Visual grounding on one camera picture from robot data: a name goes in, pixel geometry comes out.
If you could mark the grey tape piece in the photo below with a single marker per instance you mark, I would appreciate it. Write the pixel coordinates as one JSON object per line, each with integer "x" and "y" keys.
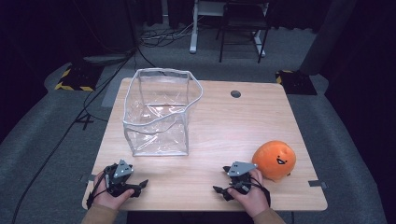
{"x": 317, "y": 184}
{"x": 84, "y": 178}

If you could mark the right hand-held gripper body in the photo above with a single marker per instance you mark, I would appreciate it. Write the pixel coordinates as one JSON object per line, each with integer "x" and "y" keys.
{"x": 240, "y": 177}

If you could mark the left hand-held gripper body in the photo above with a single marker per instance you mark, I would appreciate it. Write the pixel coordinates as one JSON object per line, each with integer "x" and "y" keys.
{"x": 120, "y": 174}

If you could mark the white desk frame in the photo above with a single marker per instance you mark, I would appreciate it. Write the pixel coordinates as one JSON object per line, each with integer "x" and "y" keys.
{"x": 194, "y": 34}

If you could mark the person's right hand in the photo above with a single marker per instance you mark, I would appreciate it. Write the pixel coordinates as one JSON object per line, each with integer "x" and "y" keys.
{"x": 253, "y": 200}

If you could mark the black chair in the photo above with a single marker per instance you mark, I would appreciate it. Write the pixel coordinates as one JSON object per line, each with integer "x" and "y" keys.
{"x": 244, "y": 18}

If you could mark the orange plush toy with face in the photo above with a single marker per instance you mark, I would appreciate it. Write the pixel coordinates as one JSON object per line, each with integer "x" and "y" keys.
{"x": 271, "y": 157}

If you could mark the grey curtain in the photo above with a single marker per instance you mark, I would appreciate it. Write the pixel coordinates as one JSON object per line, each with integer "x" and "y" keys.
{"x": 327, "y": 34}

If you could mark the person's left hand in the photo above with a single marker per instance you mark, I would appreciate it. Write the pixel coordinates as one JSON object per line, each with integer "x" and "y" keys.
{"x": 106, "y": 199}

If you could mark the black yellow striped stand base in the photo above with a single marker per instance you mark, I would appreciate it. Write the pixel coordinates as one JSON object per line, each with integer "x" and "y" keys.
{"x": 297, "y": 82}
{"x": 79, "y": 77}

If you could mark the clear plastic storage bag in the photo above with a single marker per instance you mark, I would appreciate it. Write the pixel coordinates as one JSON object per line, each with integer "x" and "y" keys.
{"x": 155, "y": 137}

